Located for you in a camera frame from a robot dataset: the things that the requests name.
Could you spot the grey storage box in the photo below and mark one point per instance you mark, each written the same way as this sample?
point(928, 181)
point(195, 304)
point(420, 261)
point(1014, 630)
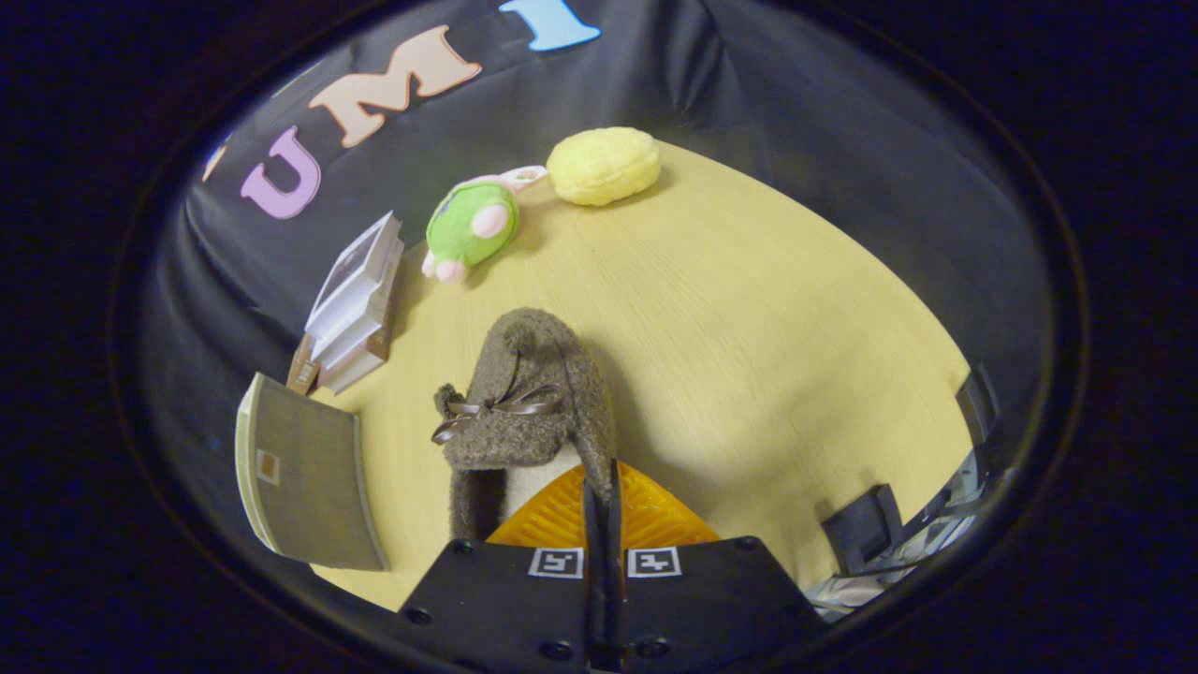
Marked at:
point(309, 477)

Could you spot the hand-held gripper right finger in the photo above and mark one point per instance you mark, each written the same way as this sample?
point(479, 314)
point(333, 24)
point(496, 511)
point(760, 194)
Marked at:
point(711, 599)

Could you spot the black chair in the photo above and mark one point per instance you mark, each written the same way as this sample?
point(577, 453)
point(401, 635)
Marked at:
point(866, 529)

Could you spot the yellow plush toy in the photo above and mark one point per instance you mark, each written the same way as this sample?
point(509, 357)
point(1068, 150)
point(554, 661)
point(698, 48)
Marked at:
point(604, 166)

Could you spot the brown fuzzy slipper shoe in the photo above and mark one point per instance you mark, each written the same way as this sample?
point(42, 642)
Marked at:
point(533, 374)

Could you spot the brown and white book stack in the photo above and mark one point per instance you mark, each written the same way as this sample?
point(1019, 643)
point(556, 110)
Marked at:
point(360, 290)

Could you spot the green plush toy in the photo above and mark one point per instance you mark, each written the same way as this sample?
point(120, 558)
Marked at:
point(468, 225)

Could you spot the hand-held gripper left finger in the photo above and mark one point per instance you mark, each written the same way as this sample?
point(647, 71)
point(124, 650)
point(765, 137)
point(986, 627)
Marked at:
point(505, 599)

